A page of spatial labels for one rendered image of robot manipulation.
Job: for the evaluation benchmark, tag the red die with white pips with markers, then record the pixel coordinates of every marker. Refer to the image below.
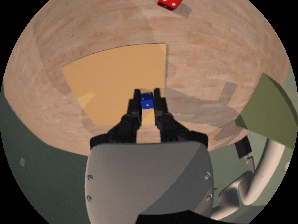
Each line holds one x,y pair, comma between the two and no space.
169,4

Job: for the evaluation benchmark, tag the blue die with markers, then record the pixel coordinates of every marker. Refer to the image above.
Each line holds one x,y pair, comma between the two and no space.
147,100

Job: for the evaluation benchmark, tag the orange flat mat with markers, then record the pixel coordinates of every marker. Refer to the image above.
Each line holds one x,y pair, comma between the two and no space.
104,81

